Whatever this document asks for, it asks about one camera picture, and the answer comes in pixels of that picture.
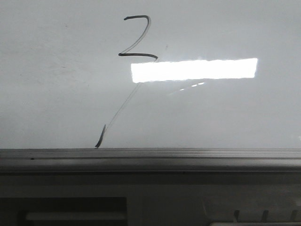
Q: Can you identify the white whiteboard surface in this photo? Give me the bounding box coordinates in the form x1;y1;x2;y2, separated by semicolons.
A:
0;0;301;149

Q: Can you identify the grey plastic base housing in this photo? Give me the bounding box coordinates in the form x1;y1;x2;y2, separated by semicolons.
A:
0;172;301;226

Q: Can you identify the grey aluminium whiteboard frame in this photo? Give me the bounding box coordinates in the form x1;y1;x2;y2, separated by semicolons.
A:
0;148;301;173

